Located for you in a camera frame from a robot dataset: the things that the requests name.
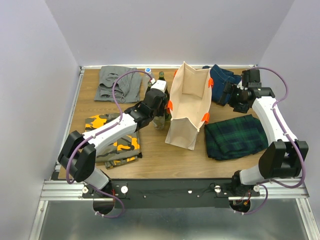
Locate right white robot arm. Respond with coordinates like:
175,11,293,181
220,67,309,196

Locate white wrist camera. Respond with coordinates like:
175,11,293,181
237,81,244,89
150,78,167,93

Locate grey folded shorts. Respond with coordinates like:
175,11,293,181
94,65,142,104

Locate green plaid folded cloth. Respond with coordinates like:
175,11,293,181
204,114,269,161

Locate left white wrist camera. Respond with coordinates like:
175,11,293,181
150,78,167,93

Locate beige canvas tote bag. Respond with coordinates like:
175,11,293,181
165,62,214,151

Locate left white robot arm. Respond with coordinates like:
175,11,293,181
58,88,168,198

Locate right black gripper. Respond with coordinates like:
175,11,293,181
216,81,249,114

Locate dark blue folded jeans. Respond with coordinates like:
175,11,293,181
202,64,242,106

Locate orange camouflage folded pants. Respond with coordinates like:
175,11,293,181
85,113,143,169

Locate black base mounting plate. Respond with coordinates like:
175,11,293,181
82,178,260,214

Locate green glass bottle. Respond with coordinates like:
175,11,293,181
158,71,165,81
146,81,153,92
165,88,170,101
152,115,165,130
164,108,172,122

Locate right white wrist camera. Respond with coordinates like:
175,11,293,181
237,81,244,89

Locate clear plastic water bottle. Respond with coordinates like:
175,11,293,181
142,68,154,92

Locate aluminium rail frame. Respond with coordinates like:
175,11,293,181
30,65,320,240

